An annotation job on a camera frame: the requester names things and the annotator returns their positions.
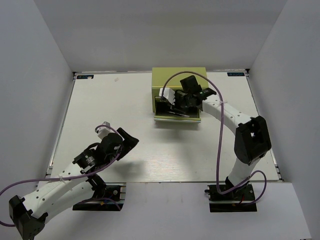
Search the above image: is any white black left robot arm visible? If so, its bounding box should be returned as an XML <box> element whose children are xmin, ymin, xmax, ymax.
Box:
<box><xmin>9</xmin><ymin>124</ymin><xmax>139</xmax><ymax>240</ymax></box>

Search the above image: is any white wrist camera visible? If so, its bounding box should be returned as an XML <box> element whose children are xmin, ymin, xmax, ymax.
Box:
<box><xmin>95</xmin><ymin>121</ymin><xmax>113</xmax><ymax>140</ymax></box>
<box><xmin>159</xmin><ymin>87</ymin><xmax>175</xmax><ymax>105</ymax></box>

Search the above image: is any green metal tool chest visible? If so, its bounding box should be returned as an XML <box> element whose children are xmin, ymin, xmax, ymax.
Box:
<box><xmin>150</xmin><ymin>66</ymin><xmax>210</xmax><ymax>113</ymax></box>

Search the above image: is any blue left corner label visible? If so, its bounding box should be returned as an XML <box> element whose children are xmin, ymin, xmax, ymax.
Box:
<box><xmin>76</xmin><ymin>74</ymin><xmax>94</xmax><ymax>80</ymax></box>

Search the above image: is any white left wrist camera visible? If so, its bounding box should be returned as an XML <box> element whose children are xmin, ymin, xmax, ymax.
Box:
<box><xmin>95</xmin><ymin>121</ymin><xmax>113</xmax><ymax>140</ymax></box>

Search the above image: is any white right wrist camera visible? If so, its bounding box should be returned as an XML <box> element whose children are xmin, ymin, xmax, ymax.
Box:
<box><xmin>159</xmin><ymin>87</ymin><xmax>175</xmax><ymax>105</ymax></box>

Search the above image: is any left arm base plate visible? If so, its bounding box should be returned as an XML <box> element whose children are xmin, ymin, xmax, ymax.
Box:
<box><xmin>72</xmin><ymin>183</ymin><xmax>126</xmax><ymax>212</ymax></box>

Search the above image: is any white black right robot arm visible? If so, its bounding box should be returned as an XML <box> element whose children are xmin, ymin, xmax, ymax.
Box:
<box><xmin>175</xmin><ymin>71</ymin><xmax>272</xmax><ymax>200</ymax></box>

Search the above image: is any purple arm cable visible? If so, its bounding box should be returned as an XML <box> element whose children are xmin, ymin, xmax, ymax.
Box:
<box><xmin>0</xmin><ymin>124</ymin><xmax>125</xmax><ymax>227</ymax></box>
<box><xmin>161</xmin><ymin>71</ymin><xmax>267</xmax><ymax>206</ymax></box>

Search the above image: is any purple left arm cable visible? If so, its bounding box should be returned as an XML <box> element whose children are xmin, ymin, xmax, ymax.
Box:
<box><xmin>0</xmin><ymin>124</ymin><xmax>125</xmax><ymax>227</ymax></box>

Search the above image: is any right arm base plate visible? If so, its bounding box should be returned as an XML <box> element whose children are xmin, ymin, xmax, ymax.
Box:
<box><xmin>204</xmin><ymin>184</ymin><xmax>257</xmax><ymax>213</ymax></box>

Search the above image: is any blue corner label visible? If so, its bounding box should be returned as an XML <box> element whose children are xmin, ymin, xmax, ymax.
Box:
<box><xmin>227</xmin><ymin>72</ymin><xmax>245</xmax><ymax>77</ymax></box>
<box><xmin>76</xmin><ymin>74</ymin><xmax>94</xmax><ymax>80</ymax></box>

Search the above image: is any green bottom drawer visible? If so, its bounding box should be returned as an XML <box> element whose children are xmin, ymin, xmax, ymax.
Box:
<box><xmin>153</xmin><ymin>96</ymin><xmax>201</xmax><ymax>124</ymax></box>

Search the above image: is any blue right corner label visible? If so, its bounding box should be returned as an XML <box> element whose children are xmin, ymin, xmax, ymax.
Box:
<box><xmin>227</xmin><ymin>72</ymin><xmax>245</xmax><ymax>77</ymax></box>

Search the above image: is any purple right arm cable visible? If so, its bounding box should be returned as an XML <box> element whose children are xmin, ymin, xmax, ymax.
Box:
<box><xmin>161</xmin><ymin>71</ymin><xmax>267</xmax><ymax>206</ymax></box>

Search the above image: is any purple ink clear pen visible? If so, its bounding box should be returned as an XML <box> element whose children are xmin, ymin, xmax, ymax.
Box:
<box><xmin>168</xmin><ymin>111</ymin><xmax>190</xmax><ymax>118</ymax></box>

